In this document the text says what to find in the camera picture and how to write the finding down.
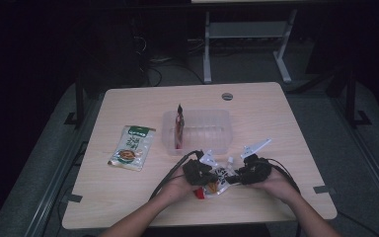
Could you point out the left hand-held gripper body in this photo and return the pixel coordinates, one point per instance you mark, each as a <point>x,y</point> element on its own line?
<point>195,171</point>

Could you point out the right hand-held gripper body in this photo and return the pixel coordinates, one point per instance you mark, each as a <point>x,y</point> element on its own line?
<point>255,169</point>

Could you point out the clear plastic container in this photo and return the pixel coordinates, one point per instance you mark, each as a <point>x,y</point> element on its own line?
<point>207,131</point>

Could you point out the red black snack packet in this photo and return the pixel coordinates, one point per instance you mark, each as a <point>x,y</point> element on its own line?
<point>179,128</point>

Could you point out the green white snack packet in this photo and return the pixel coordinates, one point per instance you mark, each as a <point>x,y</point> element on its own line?
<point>133,148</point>

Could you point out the person's left hand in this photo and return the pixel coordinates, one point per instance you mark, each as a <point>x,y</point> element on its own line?
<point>177,187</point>

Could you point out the person's right hand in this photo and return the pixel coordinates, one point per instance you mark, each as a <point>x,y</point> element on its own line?
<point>276,186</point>

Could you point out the grey tape piece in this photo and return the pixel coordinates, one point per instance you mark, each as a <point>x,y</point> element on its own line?
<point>324,189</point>
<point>74,198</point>

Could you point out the grey table grommet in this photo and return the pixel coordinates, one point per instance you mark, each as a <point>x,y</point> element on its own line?
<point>227,96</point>

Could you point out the black metal stand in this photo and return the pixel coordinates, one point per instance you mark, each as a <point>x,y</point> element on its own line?
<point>351,98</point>
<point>79,98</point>

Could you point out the grey metal rail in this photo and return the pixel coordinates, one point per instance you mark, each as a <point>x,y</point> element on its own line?
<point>371,158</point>
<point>56,184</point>

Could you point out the white metal table frame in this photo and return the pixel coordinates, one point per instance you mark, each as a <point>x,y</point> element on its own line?
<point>206,49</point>

